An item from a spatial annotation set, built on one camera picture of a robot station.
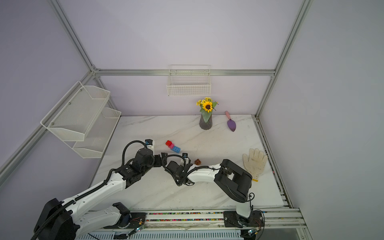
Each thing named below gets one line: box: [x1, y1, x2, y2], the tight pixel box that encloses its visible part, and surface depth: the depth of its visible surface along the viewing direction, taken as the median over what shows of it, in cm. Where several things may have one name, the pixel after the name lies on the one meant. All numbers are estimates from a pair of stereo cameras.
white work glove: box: [242, 148, 268, 179], surface depth 98 cm
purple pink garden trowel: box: [224, 110, 237, 132], surface depth 117 cm
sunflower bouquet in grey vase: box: [196, 97, 220, 130], surface depth 95 cm
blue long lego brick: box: [171, 145, 181, 153], surface depth 100 cm
